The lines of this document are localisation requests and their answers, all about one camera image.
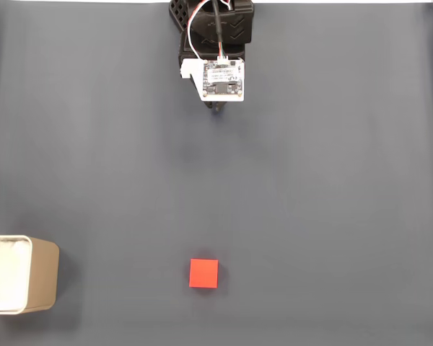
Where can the red cube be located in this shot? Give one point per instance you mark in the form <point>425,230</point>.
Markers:
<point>203,273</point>

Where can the camera board on white mount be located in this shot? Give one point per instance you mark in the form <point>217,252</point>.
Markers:
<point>223,81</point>

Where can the white tissue paper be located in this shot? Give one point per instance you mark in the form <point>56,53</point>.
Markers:
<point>5,274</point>

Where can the beige box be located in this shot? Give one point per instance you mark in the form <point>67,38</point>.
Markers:
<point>43,277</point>

